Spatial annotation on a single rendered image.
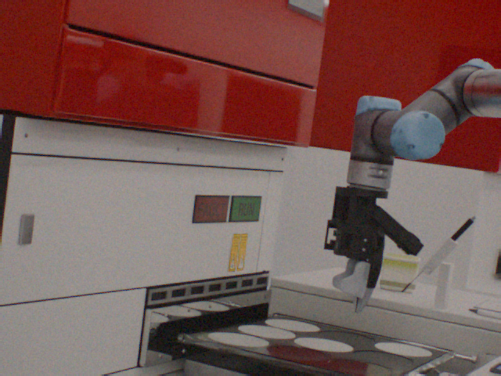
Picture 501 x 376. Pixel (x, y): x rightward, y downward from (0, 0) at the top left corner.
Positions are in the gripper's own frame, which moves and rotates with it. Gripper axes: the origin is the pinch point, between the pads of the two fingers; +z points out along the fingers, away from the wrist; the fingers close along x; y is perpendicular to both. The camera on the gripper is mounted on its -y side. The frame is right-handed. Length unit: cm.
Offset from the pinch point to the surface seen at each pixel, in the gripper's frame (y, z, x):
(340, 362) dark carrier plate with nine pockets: 7.7, 7.3, 12.3
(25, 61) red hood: 63, -32, 29
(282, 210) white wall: -108, 12, -370
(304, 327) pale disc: 4.3, 7.2, -14.6
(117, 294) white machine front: 43.5, 0.3, 8.6
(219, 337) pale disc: 24.5, 7.1, 0.6
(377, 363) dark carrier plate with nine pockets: 0.8, 7.3, 11.4
